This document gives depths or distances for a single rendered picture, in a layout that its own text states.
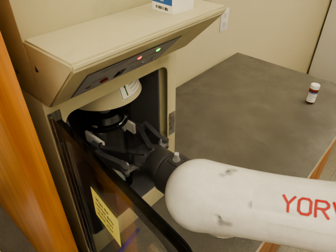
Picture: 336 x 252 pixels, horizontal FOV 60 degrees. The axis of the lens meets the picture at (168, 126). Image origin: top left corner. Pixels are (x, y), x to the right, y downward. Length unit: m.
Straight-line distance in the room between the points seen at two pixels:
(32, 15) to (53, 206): 0.27
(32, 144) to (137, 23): 0.23
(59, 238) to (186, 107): 0.88
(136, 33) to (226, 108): 0.92
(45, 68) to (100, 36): 0.08
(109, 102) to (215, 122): 0.67
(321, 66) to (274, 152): 2.57
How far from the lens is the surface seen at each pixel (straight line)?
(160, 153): 0.61
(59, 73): 0.38
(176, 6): 0.50
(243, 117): 1.26
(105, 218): 0.49
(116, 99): 0.61
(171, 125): 0.76
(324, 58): 3.58
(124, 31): 0.44
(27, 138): 0.39
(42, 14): 0.45
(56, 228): 0.51
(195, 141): 1.10
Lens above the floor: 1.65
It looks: 38 degrees down
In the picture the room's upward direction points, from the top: straight up
